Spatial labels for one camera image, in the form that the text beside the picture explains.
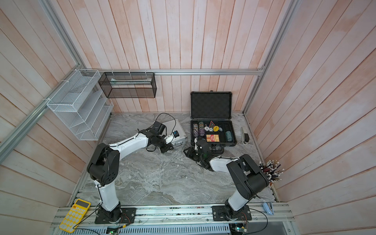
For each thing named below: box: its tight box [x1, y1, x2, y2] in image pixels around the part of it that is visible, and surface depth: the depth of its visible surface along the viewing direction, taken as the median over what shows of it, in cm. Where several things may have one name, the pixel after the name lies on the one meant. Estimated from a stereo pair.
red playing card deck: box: [206, 134, 220, 142], surface depth 103 cm
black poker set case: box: [189, 90, 238, 155], surface depth 110 cm
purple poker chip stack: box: [198, 121, 206, 137], surface depth 107 cm
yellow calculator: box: [58, 198, 92, 234], surface depth 74 cm
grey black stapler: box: [240, 126, 250, 146], surface depth 103 cm
